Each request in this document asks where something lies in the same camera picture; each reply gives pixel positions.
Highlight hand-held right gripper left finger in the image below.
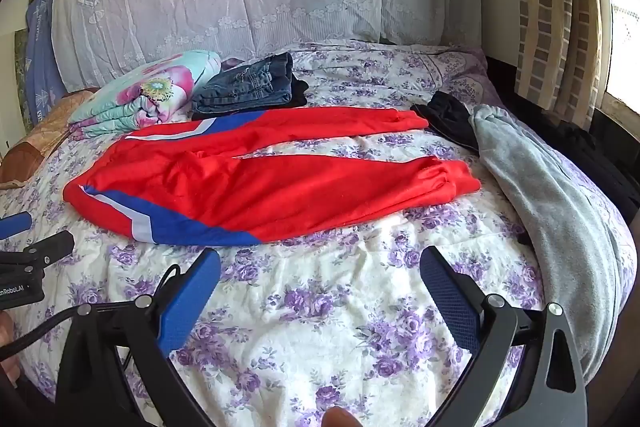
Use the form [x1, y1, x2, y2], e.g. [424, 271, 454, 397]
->
[55, 249, 221, 427]

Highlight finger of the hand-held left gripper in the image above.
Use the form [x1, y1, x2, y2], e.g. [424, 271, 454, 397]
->
[0, 231, 76, 269]
[0, 211, 33, 242]

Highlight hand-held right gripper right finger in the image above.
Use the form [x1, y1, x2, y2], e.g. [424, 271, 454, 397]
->
[420, 246, 588, 427]

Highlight red pants with blue stripes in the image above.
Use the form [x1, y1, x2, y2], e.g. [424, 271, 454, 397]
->
[62, 107, 483, 248]

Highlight person's left hand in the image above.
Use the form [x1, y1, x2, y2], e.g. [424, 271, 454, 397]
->
[0, 311, 22, 385]

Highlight person's right hand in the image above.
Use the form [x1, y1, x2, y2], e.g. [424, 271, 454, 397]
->
[320, 406, 362, 427]

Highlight brown pillow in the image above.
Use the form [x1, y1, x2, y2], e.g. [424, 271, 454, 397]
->
[0, 88, 101, 188]

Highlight purple floral bed sheet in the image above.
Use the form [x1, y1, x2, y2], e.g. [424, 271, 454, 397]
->
[0, 39, 640, 427]

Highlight grey towel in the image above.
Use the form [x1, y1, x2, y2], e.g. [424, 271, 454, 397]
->
[467, 104, 631, 383]

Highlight blue hanging cloth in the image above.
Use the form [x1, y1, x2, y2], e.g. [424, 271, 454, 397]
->
[25, 0, 66, 128]

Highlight folded pink floral blanket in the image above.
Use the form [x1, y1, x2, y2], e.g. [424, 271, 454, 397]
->
[67, 50, 223, 138]

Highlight crumpled black garment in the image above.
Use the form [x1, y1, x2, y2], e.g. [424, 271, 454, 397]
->
[410, 90, 481, 152]

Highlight dark cloth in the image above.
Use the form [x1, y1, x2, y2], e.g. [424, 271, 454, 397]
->
[560, 119, 640, 212]

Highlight folded blue jeans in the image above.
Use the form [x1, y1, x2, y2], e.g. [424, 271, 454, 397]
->
[191, 52, 296, 118]

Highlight beige checked curtain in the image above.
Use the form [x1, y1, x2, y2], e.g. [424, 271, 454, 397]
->
[512, 0, 616, 128]

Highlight window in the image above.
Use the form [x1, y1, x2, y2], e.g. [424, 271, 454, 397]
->
[600, 0, 640, 108]

